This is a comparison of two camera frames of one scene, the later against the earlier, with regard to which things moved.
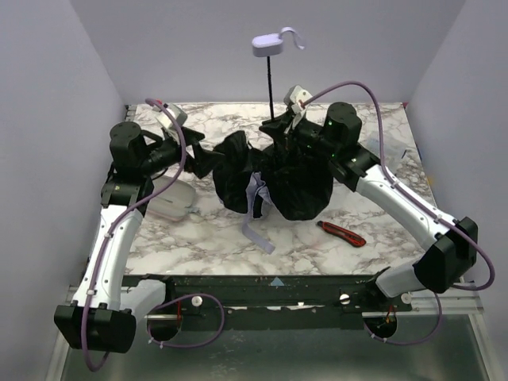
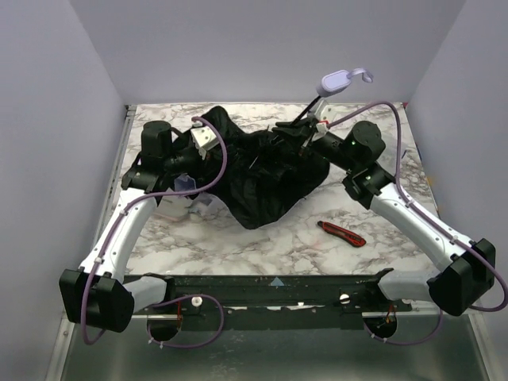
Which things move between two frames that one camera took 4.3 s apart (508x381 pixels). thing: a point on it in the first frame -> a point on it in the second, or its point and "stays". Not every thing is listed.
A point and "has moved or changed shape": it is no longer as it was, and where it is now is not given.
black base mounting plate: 276,302 stays
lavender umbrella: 297,182 has moved or changed shape
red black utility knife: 350,237 stays
